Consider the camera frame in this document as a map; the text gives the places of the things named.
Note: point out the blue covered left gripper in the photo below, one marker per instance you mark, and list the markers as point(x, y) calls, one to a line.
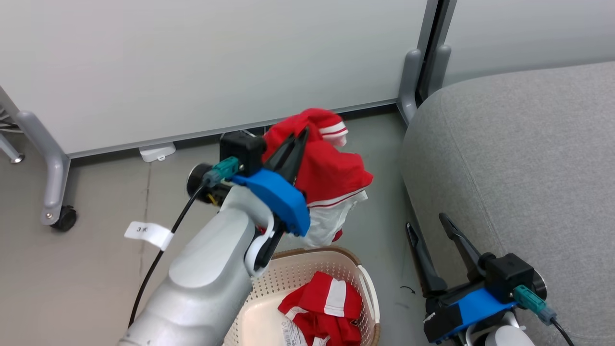
point(283, 202)

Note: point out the blue covered right gripper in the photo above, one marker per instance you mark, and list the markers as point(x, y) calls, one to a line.
point(471, 310)

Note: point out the red white garment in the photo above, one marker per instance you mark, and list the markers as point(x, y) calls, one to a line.
point(331, 327)
point(331, 173)

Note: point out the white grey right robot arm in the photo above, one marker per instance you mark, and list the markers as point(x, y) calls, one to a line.
point(504, 337)

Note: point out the cream perforated laundry basket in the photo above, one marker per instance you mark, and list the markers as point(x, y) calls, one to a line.
point(298, 274)

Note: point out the printed basket sticker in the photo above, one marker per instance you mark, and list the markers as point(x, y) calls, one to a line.
point(293, 334)

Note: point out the small black floor scrap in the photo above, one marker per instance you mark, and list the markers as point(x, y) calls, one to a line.
point(408, 288)

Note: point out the grey fabric sofa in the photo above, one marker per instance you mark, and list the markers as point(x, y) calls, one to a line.
point(528, 168)

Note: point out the white plastic floor box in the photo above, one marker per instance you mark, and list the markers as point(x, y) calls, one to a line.
point(157, 152)

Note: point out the wide white partition panel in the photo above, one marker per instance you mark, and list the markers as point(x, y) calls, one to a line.
point(192, 62)

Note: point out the black caster wheel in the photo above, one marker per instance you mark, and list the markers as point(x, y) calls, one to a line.
point(65, 218)

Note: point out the narrow white partition panel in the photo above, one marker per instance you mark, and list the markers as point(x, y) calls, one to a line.
point(528, 29)

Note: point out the grey metal table leg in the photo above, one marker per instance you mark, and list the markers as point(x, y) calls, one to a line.
point(9, 149)

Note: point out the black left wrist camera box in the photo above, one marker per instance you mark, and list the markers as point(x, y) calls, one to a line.
point(242, 149)

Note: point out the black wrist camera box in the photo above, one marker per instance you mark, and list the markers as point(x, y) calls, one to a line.
point(242, 149)
point(509, 276)

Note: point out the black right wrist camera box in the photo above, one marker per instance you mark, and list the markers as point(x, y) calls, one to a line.
point(509, 276)

